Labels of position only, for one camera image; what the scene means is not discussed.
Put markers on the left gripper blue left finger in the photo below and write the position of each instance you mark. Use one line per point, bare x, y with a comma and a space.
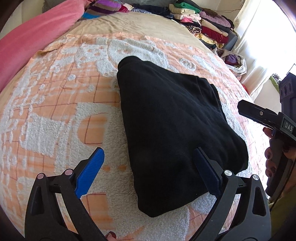
87, 170

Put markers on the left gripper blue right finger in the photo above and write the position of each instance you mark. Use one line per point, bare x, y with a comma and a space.
210, 172

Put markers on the black JKISS sweatshirt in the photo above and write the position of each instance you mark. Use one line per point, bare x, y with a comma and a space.
167, 116

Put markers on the green sleeve forearm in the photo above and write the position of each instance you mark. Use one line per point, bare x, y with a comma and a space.
283, 217

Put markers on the pile of folded clothes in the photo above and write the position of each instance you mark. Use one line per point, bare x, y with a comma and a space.
212, 29

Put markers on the dark clothes near headboard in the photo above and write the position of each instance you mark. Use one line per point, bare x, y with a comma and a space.
156, 10

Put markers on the right hand dark nails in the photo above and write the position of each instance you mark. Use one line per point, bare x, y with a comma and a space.
289, 152

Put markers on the orange white teddy blanket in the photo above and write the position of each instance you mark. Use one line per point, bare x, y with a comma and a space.
66, 102

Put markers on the floral fabric bag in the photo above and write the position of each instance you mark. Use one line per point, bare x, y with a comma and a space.
236, 63

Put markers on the white curtain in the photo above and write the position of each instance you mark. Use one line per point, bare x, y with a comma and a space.
266, 41

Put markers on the pink plush blanket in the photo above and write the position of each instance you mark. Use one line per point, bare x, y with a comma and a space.
20, 44

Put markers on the beige bed sheet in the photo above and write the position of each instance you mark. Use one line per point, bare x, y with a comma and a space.
138, 24

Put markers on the striped colourful pillow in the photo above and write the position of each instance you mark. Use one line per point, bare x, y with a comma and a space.
100, 8

